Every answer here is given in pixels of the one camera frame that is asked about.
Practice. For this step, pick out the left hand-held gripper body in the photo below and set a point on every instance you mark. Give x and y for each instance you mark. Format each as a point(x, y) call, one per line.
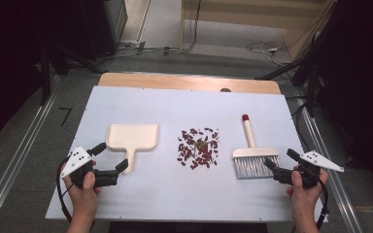
point(77, 160)

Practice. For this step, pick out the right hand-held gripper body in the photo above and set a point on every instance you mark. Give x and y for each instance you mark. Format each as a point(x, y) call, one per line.
point(311, 174)

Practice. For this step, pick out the cream brush with red tip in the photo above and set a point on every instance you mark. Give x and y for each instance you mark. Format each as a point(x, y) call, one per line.
point(255, 152)

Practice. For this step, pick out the cream plastic dustpan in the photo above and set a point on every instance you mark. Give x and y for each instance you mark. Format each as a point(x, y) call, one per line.
point(132, 137)

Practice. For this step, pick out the pile of red beans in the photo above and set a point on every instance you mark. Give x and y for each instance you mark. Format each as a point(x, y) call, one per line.
point(196, 152)

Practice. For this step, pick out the person's right hand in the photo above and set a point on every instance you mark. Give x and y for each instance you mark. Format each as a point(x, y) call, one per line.
point(306, 200)

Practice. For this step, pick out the person's left hand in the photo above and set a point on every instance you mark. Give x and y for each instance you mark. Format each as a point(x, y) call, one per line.
point(84, 200)

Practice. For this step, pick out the black stand legs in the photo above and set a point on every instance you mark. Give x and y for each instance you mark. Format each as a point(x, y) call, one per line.
point(45, 74)
point(311, 84)

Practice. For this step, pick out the black curtain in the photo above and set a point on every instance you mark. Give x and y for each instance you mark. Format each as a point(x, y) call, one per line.
point(13, 48)
point(362, 81)

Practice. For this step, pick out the metal floor rail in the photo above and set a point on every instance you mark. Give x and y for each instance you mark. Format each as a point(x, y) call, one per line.
point(336, 194)
point(19, 155)

